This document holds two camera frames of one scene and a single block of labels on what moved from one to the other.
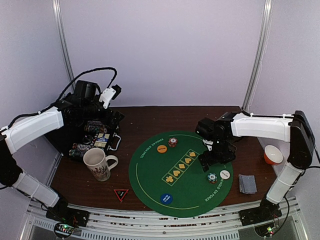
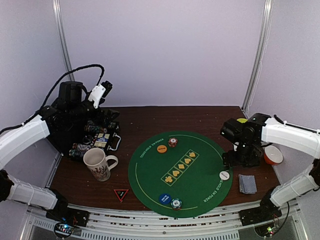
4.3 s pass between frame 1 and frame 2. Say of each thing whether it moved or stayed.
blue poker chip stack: moved
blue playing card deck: stayed
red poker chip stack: stayed
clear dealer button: stayed
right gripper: moved
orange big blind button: stayed
